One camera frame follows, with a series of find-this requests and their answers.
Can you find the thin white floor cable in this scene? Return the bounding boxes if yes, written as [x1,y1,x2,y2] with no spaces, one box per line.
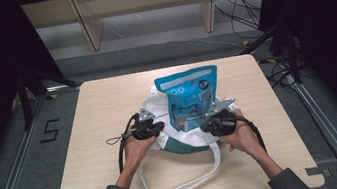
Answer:
[148,28,245,62]

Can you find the metal floor rail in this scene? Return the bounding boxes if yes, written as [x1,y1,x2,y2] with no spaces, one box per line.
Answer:
[0,83,97,189]
[283,66,337,189]

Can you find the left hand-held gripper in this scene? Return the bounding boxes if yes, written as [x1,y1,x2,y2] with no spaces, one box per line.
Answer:
[127,105,168,143]

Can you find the grey tape strip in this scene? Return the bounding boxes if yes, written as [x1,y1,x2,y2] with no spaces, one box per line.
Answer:
[304,163,333,181]

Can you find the bundle of black cables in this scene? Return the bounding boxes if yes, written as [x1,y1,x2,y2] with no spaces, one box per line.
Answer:
[212,0,267,44]

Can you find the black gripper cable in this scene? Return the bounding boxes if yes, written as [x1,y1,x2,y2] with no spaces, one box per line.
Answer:
[233,111,268,158]
[110,111,149,175]

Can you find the black metal stand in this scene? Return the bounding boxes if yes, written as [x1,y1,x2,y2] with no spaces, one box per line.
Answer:
[234,13,304,93]
[13,58,85,131]

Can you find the person's left hand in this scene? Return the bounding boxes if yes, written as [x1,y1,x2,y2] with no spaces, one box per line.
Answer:
[121,130,163,175]

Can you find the person's right hand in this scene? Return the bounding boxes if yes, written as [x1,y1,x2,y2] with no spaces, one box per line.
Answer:
[214,105,265,164]

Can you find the light wooden furniture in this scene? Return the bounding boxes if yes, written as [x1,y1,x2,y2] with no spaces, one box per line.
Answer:
[20,0,278,62]

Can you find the thin grey cord loop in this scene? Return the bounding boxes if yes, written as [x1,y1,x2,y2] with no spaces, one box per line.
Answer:
[104,133,130,147]

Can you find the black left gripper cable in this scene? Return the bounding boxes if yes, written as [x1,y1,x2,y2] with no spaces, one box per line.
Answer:
[110,111,149,175]

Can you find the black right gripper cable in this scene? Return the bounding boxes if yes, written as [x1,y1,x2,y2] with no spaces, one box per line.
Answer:
[233,111,268,158]

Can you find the blue refill pouch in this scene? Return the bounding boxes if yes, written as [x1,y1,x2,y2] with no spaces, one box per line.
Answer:
[152,63,227,137]

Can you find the white tote bag colourful patches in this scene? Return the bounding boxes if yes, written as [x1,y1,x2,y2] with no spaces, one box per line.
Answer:
[125,72,253,189]

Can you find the tangled black floor cables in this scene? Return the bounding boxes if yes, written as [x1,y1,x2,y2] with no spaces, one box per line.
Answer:
[256,48,312,91]

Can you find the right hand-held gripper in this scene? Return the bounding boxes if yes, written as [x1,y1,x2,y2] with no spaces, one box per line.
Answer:
[196,97,242,140]

